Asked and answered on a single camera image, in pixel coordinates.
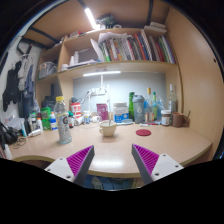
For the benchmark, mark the white wall socket strip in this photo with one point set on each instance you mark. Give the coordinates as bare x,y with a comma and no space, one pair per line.
97,91

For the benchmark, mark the dark green bottle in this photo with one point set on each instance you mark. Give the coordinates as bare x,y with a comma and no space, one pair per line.
131,105

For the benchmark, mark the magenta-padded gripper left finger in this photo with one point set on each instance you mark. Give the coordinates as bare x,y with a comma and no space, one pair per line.
60,166

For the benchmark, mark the white and blue box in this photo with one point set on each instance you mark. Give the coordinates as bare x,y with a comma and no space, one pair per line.
120,113

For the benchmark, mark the clear bottle with yellow cap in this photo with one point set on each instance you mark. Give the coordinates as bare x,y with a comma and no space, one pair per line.
148,106

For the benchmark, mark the wooden shelf unit with books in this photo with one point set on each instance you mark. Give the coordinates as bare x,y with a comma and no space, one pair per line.
133,66

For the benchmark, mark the clear blue plastic bag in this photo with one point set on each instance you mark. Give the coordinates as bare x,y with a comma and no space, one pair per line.
161,105

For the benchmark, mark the small white roll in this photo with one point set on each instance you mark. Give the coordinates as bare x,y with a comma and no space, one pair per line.
95,119

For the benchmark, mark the brown mug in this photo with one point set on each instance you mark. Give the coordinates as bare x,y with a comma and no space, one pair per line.
177,120

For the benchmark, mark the spoon in cup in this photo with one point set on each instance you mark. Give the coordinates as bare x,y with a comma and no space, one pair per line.
109,118

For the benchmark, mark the grey shaker bottle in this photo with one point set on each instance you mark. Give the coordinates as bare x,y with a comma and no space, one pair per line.
138,111

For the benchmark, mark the white under-shelf light bar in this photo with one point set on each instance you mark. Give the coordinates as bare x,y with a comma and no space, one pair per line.
101,73

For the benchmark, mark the clear yellow-capped drink bottle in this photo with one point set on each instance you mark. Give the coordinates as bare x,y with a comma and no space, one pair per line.
63,128

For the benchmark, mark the small white blue-label bottle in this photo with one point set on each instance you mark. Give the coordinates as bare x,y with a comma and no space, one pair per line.
86,118

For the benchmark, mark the black bag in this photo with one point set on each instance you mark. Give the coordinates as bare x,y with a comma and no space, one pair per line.
7,135

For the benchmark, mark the black appliance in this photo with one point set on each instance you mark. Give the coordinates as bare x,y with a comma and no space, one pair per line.
49,101

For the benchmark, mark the red and white canister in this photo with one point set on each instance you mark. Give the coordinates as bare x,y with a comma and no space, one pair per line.
76,109

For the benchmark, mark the flat round red coaster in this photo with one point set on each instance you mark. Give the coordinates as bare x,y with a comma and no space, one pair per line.
143,132

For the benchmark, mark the white tube light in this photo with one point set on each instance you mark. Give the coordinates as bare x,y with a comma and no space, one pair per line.
90,18

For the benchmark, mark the black hanging garment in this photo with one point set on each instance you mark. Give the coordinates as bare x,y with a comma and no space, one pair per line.
11,88

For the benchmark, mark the silver tube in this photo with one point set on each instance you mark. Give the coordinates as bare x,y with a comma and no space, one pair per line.
35,132

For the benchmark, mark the green box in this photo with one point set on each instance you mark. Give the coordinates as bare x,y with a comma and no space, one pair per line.
45,116

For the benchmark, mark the clear glass white-capped bottle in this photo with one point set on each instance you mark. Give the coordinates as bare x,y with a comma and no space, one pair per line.
172,101

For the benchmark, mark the white bottle with blue label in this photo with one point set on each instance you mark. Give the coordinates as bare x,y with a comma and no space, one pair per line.
53,122

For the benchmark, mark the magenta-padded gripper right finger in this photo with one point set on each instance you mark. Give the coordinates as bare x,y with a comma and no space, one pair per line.
165,165

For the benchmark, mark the small dark brown bottle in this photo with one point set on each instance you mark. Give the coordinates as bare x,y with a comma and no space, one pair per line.
71,120

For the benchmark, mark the brown jar with white lid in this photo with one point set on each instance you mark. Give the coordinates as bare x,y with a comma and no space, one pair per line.
165,118

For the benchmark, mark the pale blue tube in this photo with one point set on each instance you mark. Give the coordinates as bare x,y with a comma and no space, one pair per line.
127,122

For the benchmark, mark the grey hanging garment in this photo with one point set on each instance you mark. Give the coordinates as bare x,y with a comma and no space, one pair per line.
26,71

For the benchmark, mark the magenta carton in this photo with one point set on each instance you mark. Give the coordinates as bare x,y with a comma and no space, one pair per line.
102,111

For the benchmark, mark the cream ceramic cup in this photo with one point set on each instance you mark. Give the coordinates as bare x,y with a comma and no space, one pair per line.
108,130

